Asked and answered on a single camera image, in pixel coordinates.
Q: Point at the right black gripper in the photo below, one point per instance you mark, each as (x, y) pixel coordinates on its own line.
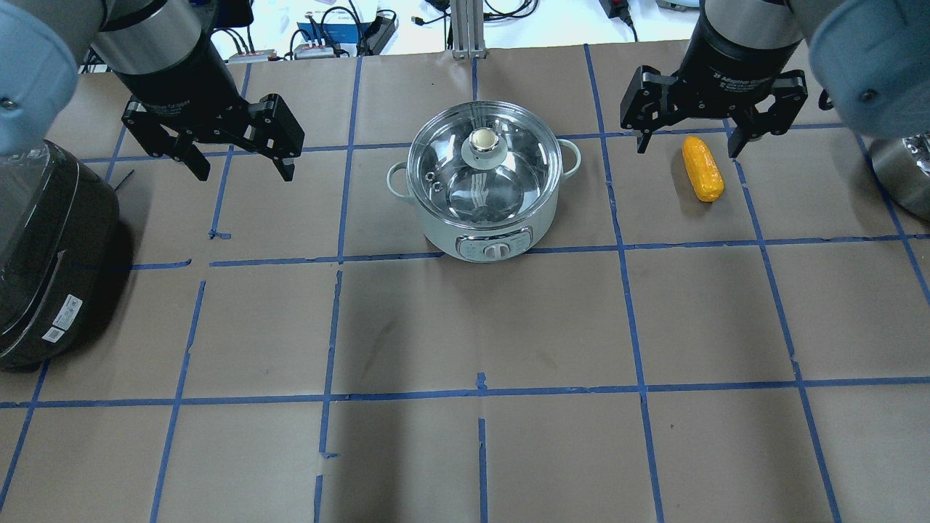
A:
(729, 64)

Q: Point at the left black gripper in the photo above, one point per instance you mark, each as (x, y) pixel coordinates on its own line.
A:
(187, 85)

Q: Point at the yellow corn cob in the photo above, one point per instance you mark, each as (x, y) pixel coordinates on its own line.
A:
(702, 170)

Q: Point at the glass pot lid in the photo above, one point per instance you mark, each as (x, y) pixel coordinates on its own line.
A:
(485, 164)

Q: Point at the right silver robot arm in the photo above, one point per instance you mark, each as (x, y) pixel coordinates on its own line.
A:
(869, 57)

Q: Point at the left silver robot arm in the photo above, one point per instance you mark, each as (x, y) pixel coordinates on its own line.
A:
(43, 41)

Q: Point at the pale green electric pot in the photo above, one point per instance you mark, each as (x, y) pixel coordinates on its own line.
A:
(482, 246)

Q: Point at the black rice cooker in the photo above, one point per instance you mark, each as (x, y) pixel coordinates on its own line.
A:
(58, 218)

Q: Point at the steel steamer basket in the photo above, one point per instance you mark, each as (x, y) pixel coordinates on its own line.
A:
(902, 168)

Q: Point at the aluminium frame post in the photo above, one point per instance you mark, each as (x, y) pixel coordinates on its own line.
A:
(467, 25)

